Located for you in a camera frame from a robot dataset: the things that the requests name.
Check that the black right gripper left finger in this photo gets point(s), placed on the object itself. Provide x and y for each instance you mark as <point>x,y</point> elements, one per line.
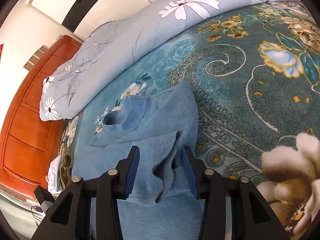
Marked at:
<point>69,216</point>

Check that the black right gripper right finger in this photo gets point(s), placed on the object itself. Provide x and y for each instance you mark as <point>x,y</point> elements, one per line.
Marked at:
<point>233,209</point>

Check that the white folded garment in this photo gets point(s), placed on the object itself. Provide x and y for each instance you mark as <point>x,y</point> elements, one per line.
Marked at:
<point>52,177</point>

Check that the mustard knitted folded garment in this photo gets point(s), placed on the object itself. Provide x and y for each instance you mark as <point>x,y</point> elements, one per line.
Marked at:
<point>65,170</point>

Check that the orange wooden headboard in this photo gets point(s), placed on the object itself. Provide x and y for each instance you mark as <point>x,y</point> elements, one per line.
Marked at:
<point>28,144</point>

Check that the teal floral bed blanket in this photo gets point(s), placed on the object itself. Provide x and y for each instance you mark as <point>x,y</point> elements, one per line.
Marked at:
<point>254,74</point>

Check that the grey-blue floral duvet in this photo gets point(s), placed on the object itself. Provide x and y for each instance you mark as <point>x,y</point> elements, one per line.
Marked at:
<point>116,45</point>

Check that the wall switch panel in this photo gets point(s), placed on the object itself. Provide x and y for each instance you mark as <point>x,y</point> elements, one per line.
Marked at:
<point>35,58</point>

